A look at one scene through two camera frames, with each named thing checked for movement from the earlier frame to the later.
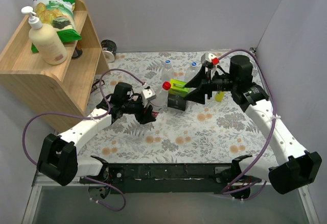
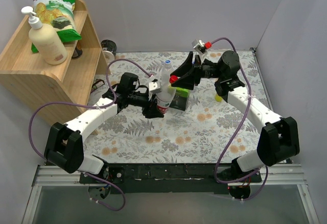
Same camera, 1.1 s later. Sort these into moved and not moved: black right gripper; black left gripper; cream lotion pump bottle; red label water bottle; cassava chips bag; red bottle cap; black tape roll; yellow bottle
Moved: red bottle cap; red label water bottle; black left gripper; black right gripper
Not moved: cassava chips bag; yellow bottle; black tape roll; cream lotion pump bottle
